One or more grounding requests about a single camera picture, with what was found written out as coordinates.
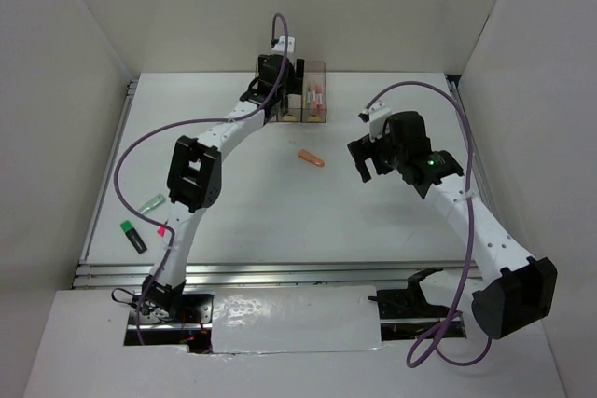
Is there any green black highlighter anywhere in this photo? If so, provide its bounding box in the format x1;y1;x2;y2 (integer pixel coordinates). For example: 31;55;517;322
119;220;147;254

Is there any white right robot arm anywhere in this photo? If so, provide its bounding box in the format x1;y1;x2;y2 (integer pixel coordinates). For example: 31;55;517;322
348;105;558;339

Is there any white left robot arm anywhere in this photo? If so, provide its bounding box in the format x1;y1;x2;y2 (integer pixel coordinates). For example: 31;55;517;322
142;54;305;323

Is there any left brown transparent container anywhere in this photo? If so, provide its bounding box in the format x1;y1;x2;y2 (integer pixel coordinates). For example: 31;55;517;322
253;55;264;84

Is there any right brown transparent container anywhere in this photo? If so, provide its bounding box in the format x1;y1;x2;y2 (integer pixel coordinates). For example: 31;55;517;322
301;61;327;124

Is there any orange pen cap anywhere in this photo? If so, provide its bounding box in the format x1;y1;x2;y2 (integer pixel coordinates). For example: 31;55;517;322
298;149;325;168

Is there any white front cover panel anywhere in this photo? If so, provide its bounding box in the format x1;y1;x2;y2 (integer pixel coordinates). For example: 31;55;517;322
211;285;382;354

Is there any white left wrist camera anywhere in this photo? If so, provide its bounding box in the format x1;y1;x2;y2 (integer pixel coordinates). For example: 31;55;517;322
271;35;296;55

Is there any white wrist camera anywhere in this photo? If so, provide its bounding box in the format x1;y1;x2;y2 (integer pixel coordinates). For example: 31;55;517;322
358;101;392;142
271;35;296;55

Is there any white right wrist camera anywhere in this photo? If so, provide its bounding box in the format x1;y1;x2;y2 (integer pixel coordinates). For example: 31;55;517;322
358;101;392;142

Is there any aluminium frame rail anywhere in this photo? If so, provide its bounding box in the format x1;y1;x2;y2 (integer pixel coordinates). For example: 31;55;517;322
73;73;466;289

